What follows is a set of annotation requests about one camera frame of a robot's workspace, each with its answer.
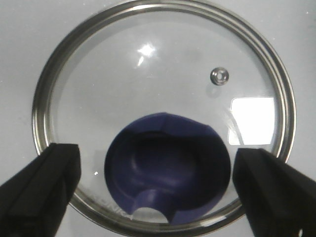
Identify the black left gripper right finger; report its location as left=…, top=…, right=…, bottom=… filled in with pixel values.
left=233, top=148, right=316, bottom=237

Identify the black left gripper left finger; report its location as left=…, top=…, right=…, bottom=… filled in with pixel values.
left=0, top=143, right=81, bottom=237

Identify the glass lid with blue knob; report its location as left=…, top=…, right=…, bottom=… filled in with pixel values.
left=32, top=0, right=296, bottom=237

